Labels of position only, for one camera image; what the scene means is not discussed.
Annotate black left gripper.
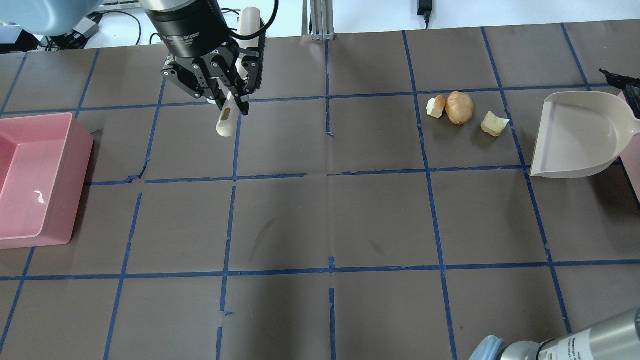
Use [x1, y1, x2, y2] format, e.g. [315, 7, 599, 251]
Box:
[148, 0, 250, 116]

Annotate black power adapter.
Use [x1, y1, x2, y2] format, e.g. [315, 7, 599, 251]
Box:
[417, 0, 434, 28]

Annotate aluminium frame post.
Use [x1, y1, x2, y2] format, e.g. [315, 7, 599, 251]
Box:
[307, 0, 336, 41]

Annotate beige hand brush black bristles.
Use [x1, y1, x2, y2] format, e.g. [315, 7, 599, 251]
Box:
[215, 7, 266, 137]

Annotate beige plastic dustpan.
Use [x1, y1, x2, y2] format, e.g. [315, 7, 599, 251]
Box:
[530, 91, 640, 179]

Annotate orange bread roll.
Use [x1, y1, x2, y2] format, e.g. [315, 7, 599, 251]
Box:
[445, 91, 475, 126]

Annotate pink plastic bin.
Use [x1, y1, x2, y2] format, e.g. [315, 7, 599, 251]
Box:
[0, 112, 94, 250]

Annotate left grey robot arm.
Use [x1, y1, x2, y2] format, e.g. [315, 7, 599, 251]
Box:
[1, 0, 279, 116]

